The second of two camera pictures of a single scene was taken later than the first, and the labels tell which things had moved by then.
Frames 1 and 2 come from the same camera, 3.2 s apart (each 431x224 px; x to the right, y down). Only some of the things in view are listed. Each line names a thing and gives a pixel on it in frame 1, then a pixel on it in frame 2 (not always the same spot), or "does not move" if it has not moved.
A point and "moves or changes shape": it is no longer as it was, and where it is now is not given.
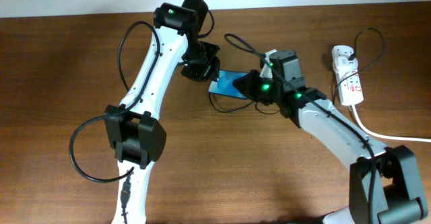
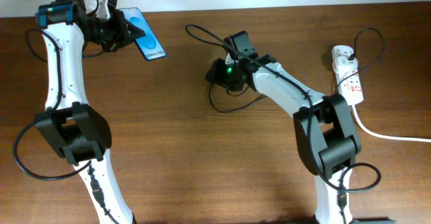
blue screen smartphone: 225,85 moves or changes shape
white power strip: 350,89 does not move
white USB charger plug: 343,64 does not move
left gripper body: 201,58 to 110,33
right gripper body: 262,89 to 226,73
